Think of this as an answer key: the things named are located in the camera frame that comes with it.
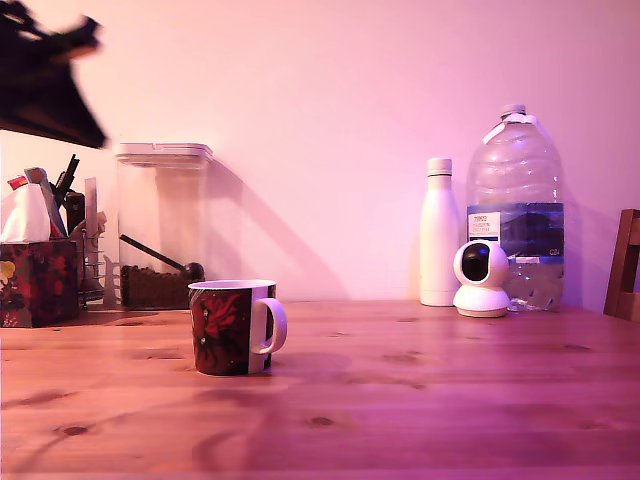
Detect brown wooden chair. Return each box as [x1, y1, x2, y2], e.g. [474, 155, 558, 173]
[602, 208, 640, 324]

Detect dark wooden handle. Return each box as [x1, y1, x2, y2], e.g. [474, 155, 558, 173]
[63, 191, 86, 235]

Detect large clear water bottle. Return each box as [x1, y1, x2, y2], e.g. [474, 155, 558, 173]
[465, 103, 567, 313]

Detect white tissue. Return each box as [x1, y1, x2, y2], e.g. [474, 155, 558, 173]
[0, 183, 52, 245]

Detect coffee beans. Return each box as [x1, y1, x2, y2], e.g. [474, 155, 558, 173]
[119, 263, 203, 309]

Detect grey blue flat tool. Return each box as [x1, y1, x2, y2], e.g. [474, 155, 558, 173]
[22, 166, 69, 239]

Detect wire utensil holder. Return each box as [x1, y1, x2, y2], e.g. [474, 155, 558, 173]
[75, 233, 110, 307]

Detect clear plastic ruler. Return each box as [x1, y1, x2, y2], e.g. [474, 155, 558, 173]
[83, 176, 100, 237]

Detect black pens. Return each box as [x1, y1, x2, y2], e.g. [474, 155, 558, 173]
[53, 153, 82, 202]

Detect small white round camera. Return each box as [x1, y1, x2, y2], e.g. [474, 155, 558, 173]
[452, 241, 512, 319]

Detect white metal bottle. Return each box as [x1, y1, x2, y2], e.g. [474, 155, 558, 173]
[419, 157, 463, 308]

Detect clear container with white lid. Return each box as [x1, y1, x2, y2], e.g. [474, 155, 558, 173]
[114, 141, 216, 311]

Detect dark floral tissue box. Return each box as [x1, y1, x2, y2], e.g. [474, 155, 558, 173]
[0, 240, 82, 329]

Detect dark red patterned mug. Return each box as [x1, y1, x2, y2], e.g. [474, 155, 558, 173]
[187, 279, 289, 377]

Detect black measuring scoop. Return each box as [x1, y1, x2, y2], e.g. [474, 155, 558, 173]
[118, 233, 206, 282]

